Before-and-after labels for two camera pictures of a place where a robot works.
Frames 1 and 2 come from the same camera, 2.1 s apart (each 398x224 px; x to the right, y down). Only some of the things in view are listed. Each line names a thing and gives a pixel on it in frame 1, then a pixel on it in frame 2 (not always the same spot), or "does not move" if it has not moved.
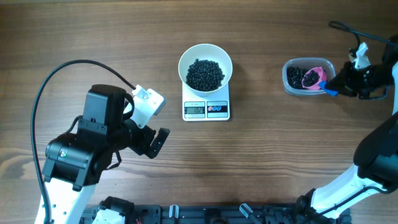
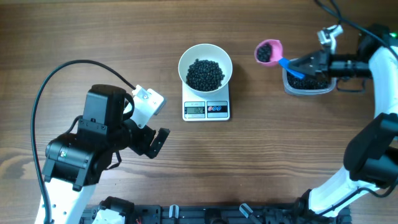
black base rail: (227, 214) does not move
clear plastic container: (301, 76) does not move
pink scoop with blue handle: (315, 79) -> (269, 52)
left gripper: (142, 146) does not move
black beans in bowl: (204, 75) does not move
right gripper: (343, 79) -> (318, 63)
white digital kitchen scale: (206, 106) does not move
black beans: (310, 78) -> (264, 51)
